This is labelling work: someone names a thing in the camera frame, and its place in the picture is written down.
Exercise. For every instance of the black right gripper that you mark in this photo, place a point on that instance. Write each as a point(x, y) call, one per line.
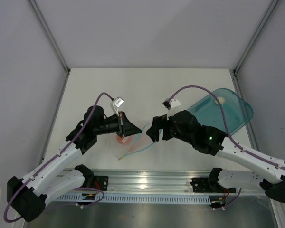
point(159, 122)

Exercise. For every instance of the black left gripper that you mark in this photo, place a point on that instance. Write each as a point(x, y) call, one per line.
point(125, 127)

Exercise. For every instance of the orange toy pumpkin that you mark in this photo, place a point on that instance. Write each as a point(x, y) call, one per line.
point(121, 140)

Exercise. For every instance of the clear zip top bag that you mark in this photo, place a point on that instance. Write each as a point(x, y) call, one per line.
point(135, 143)

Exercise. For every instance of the cream toy egg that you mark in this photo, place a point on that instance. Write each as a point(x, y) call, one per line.
point(220, 100)

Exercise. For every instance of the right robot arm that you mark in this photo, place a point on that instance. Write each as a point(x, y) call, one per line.
point(263, 172)

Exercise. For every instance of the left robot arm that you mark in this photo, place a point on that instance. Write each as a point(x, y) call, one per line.
point(30, 195)

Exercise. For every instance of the teal plastic tray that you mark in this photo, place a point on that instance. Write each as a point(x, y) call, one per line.
point(237, 111)

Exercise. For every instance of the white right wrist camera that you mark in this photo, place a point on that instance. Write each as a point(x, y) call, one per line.
point(173, 106)

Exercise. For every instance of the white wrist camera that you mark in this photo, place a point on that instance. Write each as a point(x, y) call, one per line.
point(115, 104)
point(173, 106)

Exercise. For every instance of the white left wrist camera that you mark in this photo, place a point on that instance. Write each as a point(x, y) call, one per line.
point(115, 104)

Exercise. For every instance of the aluminium mounting rail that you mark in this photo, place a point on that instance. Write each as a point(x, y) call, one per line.
point(171, 182)

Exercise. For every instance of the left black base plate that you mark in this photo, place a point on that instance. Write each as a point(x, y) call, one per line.
point(100, 182)

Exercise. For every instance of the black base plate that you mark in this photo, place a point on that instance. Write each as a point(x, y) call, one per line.
point(100, 182)
point(207, 185)

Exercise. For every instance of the white slotted cable duct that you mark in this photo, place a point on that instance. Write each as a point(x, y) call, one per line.
point(136, 198)

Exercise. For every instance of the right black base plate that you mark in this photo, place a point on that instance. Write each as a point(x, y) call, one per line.
point(207, 185)

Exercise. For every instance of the right aluminium frame post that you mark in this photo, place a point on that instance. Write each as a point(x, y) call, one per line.
point(268, 14)

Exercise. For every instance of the aluminium frame post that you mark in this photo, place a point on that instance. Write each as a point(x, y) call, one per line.
point(48, 34)
point(268, 14)

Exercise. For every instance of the left aluminium frame post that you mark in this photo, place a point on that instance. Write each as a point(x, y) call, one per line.
point(48, 34)

